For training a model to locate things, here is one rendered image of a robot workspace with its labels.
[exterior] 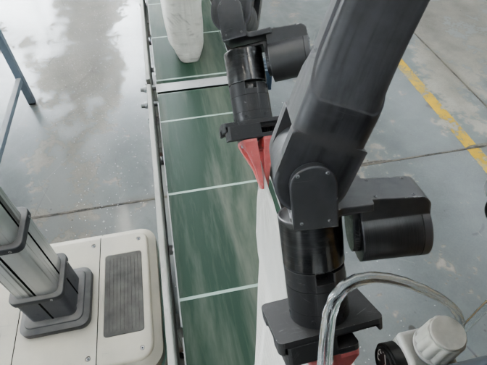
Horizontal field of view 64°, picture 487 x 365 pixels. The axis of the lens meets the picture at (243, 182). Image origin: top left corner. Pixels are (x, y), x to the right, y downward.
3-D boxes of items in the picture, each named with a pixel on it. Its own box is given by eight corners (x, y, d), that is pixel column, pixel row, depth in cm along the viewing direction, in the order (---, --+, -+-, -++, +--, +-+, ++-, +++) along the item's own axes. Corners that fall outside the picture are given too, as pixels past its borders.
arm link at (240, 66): (228, 56, 61) (217, 45, 55) (271, 45, 59) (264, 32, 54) (235, 99, 61) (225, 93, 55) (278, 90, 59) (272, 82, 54)
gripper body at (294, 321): (385, 333, 36) (382, 263, 34) (280, 362, 34) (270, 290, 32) (352, 296, 42) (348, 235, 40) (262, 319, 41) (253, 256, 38)
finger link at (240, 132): (286, 185, 54) (275, 119, 54) (236, 194, 54) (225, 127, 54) (276, 185, 61) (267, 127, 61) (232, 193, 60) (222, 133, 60)
